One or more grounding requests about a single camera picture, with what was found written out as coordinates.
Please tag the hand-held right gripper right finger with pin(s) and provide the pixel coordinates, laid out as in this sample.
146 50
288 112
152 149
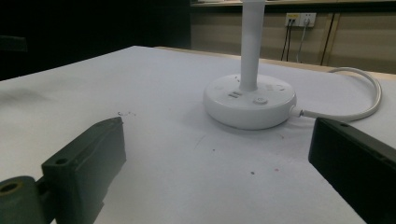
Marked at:
355 161

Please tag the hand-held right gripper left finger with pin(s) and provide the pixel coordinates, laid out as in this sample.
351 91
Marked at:
90 161

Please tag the white desk lamp base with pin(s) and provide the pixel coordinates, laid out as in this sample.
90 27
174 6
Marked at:
249 99

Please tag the white wall socket panel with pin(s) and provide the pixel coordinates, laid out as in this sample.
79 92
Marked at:
300 19

